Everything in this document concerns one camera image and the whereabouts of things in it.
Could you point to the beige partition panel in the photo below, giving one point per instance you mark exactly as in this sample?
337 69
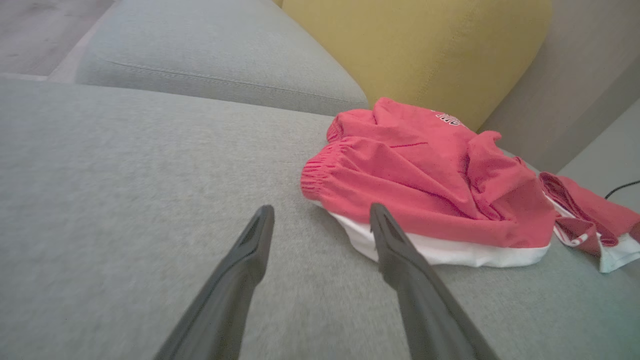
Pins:
590 65

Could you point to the grey and yellow sofa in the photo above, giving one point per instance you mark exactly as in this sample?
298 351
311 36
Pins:
125 200

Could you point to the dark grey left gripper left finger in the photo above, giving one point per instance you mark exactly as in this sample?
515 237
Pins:
230 300

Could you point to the wide grey sofa seat cushion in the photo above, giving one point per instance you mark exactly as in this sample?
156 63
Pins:
215 45

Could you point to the long yellow sofa back cushion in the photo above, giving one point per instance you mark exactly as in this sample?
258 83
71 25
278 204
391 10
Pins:
425 50

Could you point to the red Bulls shorts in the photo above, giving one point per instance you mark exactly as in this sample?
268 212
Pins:
595 210

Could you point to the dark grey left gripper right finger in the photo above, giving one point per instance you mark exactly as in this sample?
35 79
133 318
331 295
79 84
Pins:
425 310

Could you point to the red shirt with white trim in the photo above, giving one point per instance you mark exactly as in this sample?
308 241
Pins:
425 175

